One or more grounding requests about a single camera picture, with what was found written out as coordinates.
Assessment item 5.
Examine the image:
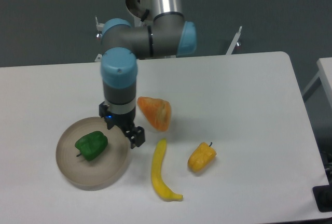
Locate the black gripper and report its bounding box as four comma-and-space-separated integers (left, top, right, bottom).
99, 102, 145, 149

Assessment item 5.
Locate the green toy bell pepper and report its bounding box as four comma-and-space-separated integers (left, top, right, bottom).
75, 131, 108, 161

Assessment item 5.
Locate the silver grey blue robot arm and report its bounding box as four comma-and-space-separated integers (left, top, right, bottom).
99, 0, 197, 148

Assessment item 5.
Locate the beige round plate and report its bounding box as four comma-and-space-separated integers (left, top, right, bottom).
56, 117, 130, 190

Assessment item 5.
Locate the yellow toy bell pepper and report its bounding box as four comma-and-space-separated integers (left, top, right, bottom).
187, 142, 217, 173

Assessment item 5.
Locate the orange toy carrot piece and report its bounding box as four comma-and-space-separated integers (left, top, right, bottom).
137, 96, 172, 132

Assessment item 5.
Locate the yellow toy banana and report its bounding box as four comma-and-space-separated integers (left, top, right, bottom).
150, 138, 184, 202

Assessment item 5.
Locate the white side table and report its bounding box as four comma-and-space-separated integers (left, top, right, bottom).
301, 57, 332, 105

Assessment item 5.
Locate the black device at table edge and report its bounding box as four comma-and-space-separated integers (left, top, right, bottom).
312, 185, 332, 213

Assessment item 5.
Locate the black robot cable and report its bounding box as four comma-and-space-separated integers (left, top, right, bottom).
140, 8, 150, 23

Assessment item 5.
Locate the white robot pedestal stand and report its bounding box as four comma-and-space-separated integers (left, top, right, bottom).
93, 0, 244, 63

